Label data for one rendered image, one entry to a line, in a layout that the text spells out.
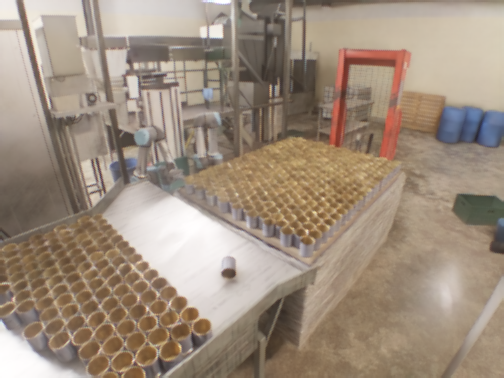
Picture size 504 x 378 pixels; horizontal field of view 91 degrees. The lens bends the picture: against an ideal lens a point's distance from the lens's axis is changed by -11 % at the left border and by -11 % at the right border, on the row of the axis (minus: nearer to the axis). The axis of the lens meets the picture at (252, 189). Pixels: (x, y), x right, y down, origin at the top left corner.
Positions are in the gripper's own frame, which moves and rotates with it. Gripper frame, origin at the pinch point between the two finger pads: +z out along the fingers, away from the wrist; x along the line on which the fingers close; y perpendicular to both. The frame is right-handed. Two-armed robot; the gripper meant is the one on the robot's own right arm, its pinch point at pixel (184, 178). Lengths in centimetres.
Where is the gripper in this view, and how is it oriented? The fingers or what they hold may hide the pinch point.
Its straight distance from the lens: 203.5
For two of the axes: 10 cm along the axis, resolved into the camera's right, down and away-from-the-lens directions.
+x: -6.3, 3.7, -6.8
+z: 7.7, 2.8, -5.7
